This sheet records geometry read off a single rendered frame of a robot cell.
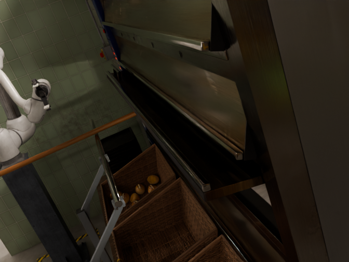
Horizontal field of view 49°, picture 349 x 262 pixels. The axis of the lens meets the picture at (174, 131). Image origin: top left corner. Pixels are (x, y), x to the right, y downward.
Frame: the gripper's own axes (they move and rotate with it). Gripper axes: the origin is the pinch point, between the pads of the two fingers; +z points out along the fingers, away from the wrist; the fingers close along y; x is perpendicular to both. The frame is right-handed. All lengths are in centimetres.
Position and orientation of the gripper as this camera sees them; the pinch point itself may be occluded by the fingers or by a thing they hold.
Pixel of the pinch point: (41, 97)
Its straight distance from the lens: 230.0
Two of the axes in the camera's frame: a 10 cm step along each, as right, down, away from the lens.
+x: -9.0, 4.1, -1.6
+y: 3.3, 8.7, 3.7
